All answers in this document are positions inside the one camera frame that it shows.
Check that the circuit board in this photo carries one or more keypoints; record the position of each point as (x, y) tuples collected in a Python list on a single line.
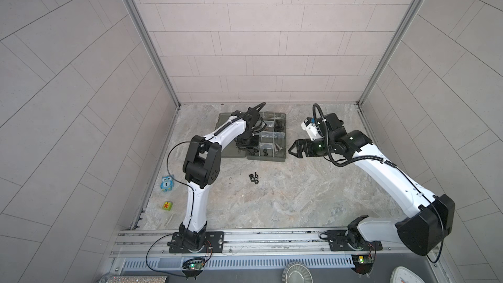
[(363, 264), (194, 264)]

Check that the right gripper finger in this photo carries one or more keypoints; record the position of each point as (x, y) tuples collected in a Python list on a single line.
[(296, 147), (298, 153)]

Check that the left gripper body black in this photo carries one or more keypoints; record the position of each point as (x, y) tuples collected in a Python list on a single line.
[(247, 142)]

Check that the black bolt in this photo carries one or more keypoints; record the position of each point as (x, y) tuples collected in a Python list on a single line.
[(280, 126)]

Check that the yellow green sticker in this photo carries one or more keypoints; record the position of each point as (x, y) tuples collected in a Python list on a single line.
[(167, 206)]

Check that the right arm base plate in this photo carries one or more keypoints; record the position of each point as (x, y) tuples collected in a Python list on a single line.
[(346, 240)]

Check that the glittery grey roll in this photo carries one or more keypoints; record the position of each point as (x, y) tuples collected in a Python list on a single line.
[(133, 279)]

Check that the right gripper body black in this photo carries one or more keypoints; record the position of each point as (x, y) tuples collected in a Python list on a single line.
[(316, 147)]

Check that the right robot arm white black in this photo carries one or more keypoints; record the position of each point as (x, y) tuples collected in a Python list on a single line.
[(427, 219)]

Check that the left circuit board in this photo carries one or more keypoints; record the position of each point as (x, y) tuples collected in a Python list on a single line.
[(194, 264)]

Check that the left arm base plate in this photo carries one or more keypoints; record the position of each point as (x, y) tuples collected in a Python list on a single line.
[(185, 242)]

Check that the white scale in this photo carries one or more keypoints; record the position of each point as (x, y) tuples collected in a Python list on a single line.
[(404, 275)]

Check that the clear green organizer box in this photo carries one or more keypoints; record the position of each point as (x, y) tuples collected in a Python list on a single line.
[(267, 140)]

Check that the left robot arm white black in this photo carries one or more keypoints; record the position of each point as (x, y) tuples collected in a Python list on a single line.
[(201, 167)]

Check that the round metal dish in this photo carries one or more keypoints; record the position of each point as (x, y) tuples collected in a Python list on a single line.
[(296, 272)]

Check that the aluminium mounting rail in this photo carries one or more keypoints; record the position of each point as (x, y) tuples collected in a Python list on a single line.
[(294, 241)]

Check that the right circuit board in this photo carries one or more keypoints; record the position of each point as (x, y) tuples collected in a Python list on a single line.
[(363, 264)]

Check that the blue robot sticker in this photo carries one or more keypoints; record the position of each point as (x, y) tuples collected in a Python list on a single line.
[(167, 184)]

